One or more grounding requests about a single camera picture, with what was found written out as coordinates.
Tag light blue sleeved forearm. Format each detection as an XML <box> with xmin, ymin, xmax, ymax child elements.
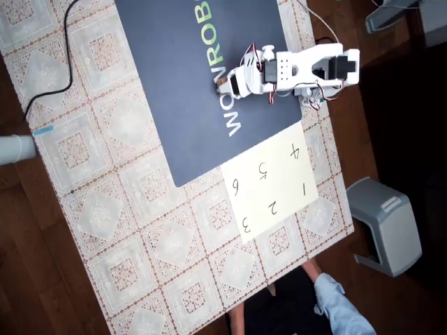
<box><xmin>313</xmin><ymin>271</ymin><xmax>377</xmax><ymax>335</ymax></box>

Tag person's right hand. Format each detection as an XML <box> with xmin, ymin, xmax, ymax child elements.
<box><xmin>301</xmin><ymin>260</ymin><xmax>323</xmax><ymax>284</ymax></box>

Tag person's left hand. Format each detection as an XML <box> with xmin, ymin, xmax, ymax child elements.
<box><xmin>228</xmin><ymin>304</ymin><xmax>246</xmax><ymax>335</ymax></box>

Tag dark blue WOWROBO mat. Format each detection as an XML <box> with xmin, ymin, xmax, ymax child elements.
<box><xmin>114</xmin><ymin>0</ymin><xmax>303</xmax><ymax>188</ymax></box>

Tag cream paper with handwritten numbers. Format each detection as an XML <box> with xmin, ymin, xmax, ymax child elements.
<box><xmin>219</xmin><ymin>124</ymin><xmax>319</xmax><ymax>244</ymax></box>

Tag white lace patterned tablecloth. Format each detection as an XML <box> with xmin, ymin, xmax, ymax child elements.
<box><xmin>0</xmin><ymin>0</ymin><xmax>356</xmax><ymax>335</ymax></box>

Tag pale grey box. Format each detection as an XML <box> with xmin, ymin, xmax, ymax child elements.
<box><xmin>420</xmin><ymin>0</ymin><xmax>447</xmax><ymax>48</ymax></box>

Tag grey plastic step stool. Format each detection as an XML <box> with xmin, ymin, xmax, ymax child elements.
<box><xmin>345</xmin><ymin>176</ymin><xmax>423</xmax><ymax>278</ymax></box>

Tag white cylindrical tube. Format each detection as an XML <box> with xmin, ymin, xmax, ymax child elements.
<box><xmin>0</xmin><ymin>134</ymin><xmax>38</xmax><ymax>165</ymax></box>

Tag black trousers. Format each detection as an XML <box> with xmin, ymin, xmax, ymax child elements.
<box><xmin>244</xmin><ymin>267</ymin><xmax>332</xmax><ymax>335</ymax></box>

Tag thin white cable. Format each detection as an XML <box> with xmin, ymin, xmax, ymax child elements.
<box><xmin>296</xmin><ymin>0</ymin><xmax>342</xmax><ymax>45</ymax></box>

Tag long black cable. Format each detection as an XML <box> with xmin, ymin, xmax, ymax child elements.
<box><xmin>13</xmin><ymin>0</ymin><xmax>82</xmax><ymax>135</ymax></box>

